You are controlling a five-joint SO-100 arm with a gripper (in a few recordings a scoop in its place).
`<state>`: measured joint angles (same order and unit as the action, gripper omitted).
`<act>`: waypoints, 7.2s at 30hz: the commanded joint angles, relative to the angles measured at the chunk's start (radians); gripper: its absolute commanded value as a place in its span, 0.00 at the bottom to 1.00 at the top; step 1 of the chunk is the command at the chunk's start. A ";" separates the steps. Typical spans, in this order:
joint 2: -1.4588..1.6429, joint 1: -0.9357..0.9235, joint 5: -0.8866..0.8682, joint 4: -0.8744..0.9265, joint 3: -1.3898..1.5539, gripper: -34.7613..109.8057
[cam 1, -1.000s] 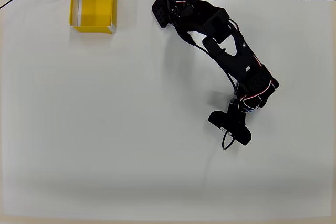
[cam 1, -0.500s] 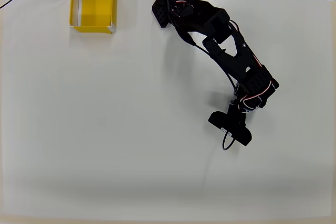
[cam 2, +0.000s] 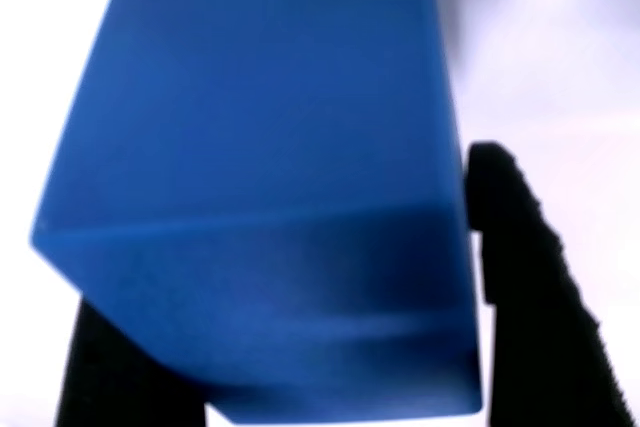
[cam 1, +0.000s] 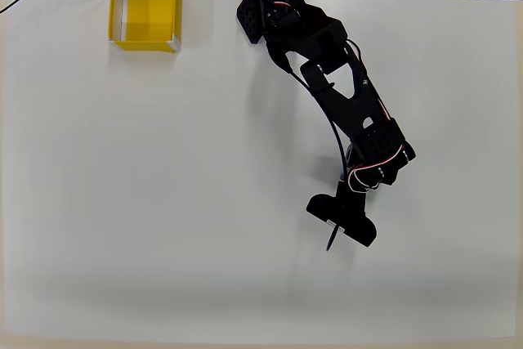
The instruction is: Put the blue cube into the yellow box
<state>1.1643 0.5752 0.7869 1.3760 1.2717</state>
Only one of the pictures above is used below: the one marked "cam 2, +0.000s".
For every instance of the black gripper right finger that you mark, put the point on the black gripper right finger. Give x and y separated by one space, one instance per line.
540 327

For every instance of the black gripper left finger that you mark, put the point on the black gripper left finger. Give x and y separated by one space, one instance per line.
125 377

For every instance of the blue block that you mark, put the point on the blue block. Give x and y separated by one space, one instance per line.
260 157

